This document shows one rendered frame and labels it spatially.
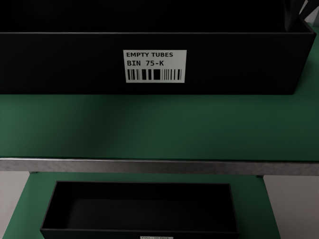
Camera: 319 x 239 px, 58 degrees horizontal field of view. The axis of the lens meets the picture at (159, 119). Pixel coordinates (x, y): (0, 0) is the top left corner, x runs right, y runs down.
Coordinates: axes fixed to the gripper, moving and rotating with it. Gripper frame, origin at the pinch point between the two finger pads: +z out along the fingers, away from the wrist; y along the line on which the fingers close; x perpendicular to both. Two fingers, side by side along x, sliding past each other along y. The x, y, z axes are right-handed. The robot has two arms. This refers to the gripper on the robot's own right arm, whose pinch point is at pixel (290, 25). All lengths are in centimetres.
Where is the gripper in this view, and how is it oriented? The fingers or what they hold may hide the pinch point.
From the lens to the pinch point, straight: 56.8
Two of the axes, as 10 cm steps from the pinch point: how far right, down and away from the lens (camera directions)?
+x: 0.0, 6.9, -7.3
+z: 0.1, 7.3, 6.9
